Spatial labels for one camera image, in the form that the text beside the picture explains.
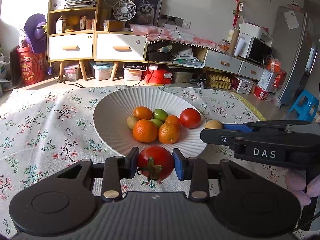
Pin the red snack bucket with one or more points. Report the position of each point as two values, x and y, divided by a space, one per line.
32 65

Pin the black microwave oven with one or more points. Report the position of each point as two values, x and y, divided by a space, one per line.
252 49

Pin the white ribbed plate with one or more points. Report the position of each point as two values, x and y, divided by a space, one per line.
112 111

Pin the low wooden tv cabinet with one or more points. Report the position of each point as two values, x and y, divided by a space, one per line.
216 60

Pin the green fruit back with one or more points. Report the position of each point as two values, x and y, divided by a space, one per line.
160 114

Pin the framed cat picture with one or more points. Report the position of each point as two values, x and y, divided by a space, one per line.
148 12

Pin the smooth orange persimmon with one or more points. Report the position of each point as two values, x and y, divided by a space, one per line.
172 119

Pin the red tomato with stem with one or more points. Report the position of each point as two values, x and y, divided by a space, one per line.
155 163

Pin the wooden shelf cabinet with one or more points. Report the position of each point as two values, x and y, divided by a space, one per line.
76 34

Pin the blue plastic stool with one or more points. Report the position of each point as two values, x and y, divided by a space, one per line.
305 107

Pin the small orange mandarin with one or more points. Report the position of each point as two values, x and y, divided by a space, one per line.
168 133

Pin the green fruit front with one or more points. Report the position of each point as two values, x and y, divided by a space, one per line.
157 122

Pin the silver refrigerator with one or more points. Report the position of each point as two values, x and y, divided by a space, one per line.
293 40

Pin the large orange mandarin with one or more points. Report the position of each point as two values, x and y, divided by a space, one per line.
145 131

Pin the orange persimmon in plate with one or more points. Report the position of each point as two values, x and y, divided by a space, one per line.
142 112

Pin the kiwi in plate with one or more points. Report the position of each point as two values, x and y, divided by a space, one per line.
131 121

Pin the purple toy figure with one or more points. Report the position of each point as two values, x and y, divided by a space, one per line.
36 34

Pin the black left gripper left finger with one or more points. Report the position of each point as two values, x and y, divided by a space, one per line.
123 166

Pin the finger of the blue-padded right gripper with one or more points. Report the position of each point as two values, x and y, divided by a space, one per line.
278 125

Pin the floral tablecloth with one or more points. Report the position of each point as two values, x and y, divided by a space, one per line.
44 132

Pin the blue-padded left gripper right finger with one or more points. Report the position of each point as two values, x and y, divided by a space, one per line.
184 167

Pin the white desk fan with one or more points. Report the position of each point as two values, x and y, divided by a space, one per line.
124 11

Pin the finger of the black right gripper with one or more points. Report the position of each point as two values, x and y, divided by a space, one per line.
225 137

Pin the pink floral cloth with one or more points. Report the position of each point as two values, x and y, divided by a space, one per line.
153 33

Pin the green fruit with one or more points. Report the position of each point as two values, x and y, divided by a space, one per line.
157 122
160 114

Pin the right hand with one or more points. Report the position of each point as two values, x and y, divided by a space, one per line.
296 184

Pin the brown kiwi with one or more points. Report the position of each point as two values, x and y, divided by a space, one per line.
213 124

